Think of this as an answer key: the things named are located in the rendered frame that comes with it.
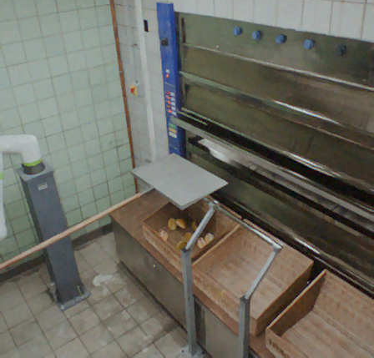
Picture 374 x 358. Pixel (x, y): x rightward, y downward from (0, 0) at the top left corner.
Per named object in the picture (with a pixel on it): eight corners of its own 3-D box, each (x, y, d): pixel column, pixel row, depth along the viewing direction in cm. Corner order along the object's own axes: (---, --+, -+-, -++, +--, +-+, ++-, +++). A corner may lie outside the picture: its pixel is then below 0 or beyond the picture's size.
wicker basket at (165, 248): (194, 212, 322) (192, 183, 308) (242, 248, 281) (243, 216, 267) (142, 237, 298) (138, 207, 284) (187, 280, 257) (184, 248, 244)
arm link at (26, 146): (24, 157, 273) (17, 131, 264) (45, 157, 271) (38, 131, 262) (15, 166, 262) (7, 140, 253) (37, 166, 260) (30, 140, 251)
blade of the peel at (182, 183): (182, 209, 225) (181, 205, 224) (130, 173, 264) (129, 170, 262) (228, 183, 243) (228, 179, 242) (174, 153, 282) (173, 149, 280)
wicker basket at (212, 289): (244, 249, 280) (245, 217, 266) (310, 294, 240) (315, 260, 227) (190, 283, 255) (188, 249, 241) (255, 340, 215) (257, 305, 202)
